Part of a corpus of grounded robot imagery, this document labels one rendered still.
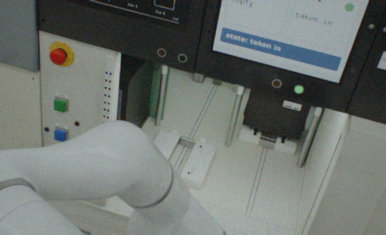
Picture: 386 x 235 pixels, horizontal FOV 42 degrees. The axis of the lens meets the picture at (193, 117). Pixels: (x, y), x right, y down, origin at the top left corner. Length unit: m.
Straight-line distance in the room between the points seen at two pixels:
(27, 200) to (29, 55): 0.77
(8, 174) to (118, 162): 0.13
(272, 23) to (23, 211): 0.68
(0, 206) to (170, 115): 1.39
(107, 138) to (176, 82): 1.53
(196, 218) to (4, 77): 0.70
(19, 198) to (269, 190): 1.20
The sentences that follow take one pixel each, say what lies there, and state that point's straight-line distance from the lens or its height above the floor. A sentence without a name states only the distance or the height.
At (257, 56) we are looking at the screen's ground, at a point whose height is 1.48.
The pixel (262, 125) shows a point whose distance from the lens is 1.82.
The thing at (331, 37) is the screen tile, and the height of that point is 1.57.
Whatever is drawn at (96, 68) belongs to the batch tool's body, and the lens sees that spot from 1.26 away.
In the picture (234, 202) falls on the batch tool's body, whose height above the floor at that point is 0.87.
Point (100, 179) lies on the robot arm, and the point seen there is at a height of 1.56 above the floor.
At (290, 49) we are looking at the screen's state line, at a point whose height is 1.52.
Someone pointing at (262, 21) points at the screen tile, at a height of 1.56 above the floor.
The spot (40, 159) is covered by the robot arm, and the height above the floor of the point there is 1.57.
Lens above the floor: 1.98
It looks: 35 degrees down
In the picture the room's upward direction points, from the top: 10 degrees clockwise
